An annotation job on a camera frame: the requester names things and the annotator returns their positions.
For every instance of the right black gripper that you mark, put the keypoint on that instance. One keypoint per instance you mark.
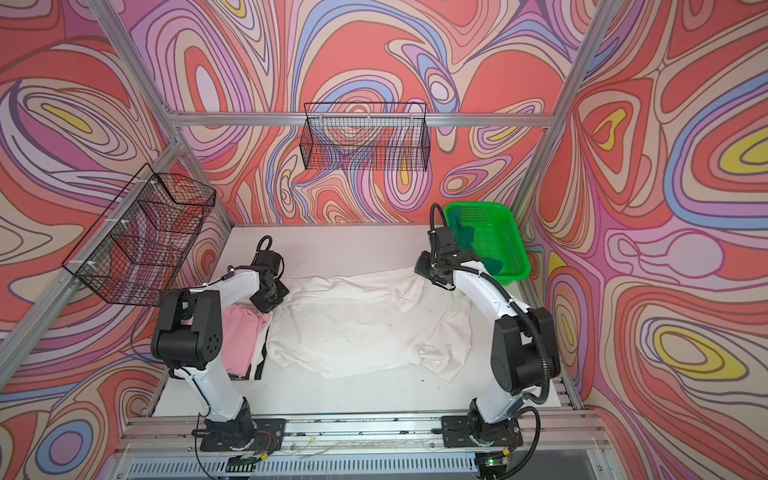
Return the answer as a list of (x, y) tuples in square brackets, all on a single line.
[(423, 267)]

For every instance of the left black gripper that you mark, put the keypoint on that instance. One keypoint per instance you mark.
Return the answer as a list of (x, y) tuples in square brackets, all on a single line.
[(266, 307)]

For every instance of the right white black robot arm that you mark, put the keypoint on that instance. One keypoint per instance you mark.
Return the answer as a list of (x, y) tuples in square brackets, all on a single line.
[(523, 348)]

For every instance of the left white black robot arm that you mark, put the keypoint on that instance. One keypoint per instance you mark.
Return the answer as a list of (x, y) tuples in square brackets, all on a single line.
[(189, 340)]

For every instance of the green t shirt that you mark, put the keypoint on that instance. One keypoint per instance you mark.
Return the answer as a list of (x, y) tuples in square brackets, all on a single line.
[(484, 244)]

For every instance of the green plastic basket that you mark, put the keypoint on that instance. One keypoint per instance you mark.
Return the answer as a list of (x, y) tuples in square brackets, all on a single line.
[(500, 219)]

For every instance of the pink folded t shirt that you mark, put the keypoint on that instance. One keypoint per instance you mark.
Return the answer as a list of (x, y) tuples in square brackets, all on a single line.
[(242, 324)]

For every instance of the black wire basket left wall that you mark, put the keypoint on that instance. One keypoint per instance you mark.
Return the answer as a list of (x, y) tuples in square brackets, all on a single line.
[(133, 256)]

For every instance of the black wire basket wall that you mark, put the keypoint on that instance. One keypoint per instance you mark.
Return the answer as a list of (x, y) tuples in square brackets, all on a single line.
[(365, 136), (133, 256)]

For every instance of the black wire basket back wall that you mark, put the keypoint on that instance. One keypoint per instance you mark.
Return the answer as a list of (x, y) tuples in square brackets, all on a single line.
[(365, 136)]

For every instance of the aluminium frame left bar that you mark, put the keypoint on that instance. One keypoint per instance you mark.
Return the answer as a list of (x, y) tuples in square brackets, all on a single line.
[(18, 343)]

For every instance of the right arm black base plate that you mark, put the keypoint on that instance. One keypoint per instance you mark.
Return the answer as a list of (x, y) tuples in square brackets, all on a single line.
[(469, 430)]

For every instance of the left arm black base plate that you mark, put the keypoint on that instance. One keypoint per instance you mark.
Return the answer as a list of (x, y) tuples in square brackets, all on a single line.
[(264, 435)]

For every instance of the white vented cable duct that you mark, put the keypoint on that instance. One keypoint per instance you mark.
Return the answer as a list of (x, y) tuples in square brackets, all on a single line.
[(296, 466)]

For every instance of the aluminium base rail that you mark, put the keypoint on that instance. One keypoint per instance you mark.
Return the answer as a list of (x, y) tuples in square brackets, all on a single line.
[(373, 433)]

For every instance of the aluminium frame left post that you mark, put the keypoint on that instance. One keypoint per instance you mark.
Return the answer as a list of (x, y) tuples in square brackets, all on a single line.
[(119, 37)]

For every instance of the aluminium frame post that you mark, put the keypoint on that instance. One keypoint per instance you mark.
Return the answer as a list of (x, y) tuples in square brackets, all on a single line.
[(595, 34), (119, 37)]

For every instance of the aluminium frame right post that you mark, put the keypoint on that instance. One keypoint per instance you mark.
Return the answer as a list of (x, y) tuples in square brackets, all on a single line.
[(595, 34)]

